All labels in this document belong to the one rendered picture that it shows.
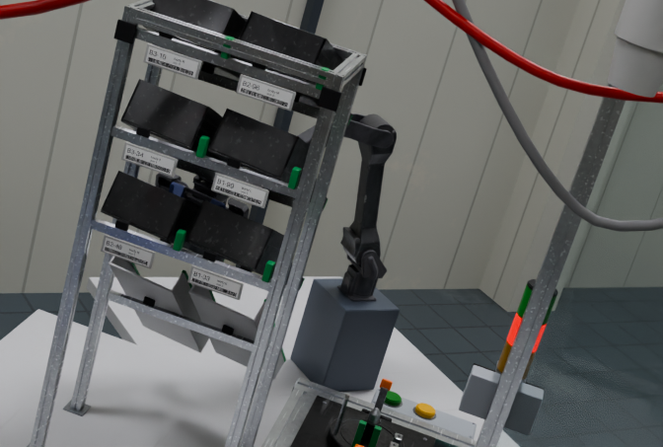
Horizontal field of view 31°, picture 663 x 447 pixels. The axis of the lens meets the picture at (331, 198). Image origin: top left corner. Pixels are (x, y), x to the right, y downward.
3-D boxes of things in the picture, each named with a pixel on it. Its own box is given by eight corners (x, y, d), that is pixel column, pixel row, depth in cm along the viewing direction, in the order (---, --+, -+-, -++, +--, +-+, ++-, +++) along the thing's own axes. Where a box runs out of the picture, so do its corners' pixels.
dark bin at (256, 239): (237, 263, 219) (253, 226, 220) (299, 290, 215) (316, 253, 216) (184, 241, 192) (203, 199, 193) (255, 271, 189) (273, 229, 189)
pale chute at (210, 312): (214, 352, 228) (226, 333, 229) (274, 380, 224) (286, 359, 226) (187, 291, 203) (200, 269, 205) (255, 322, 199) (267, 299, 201)
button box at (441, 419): (368, 412, 240) (377, 386, 238) (468, 448, 237) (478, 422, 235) (362, 428, 233) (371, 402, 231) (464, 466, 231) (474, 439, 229)
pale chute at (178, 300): (142, 326, 229) (154, 307, 231) (201, 353, 226) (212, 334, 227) (108, 262, 205) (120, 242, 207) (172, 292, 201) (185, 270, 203)
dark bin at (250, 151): (258, 185, 214) (274, 147, 214) (323, 211, 210) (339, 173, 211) (207, 150, 187) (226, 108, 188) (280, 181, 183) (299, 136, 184)
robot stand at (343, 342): (341, 355, 268) (366, 277, 262) (374, 390, 258) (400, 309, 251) (289, 358, 261) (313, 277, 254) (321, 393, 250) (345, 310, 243)
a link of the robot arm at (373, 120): (384, 111, 240) (354, 112, 238) (399, 124, 234) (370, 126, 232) (365, 253, 253) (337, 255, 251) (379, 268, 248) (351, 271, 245)
